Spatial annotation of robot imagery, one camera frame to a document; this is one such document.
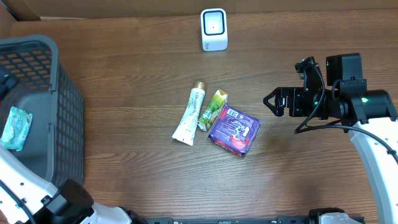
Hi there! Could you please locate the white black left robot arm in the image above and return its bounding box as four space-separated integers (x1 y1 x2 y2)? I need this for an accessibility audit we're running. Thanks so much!
1 147 147 223

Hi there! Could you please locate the white barcode scanner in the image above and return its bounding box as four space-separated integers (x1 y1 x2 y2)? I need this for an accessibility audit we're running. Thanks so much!
200 8 228 52

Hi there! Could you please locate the white tube gold cap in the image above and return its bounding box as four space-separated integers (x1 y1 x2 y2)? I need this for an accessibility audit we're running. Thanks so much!
172 81 206 146

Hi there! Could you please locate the green juice carton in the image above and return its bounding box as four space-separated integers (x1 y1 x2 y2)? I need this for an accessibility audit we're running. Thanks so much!
198 89 228 132

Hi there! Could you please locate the teal snack packet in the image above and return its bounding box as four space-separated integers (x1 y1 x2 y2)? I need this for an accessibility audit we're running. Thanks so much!
1 106 33 151

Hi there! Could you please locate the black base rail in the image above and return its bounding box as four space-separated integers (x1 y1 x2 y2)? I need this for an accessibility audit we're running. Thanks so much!
146 216 318 224

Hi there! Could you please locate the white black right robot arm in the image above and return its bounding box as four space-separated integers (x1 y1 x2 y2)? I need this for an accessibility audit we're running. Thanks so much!
263 53 397 223

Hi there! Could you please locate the purple pad package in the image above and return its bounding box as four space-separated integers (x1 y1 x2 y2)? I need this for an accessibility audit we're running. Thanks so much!
208 105 261 157

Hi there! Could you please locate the grey plastic basket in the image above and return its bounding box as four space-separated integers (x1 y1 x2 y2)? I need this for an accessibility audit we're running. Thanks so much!
1 35 85 187

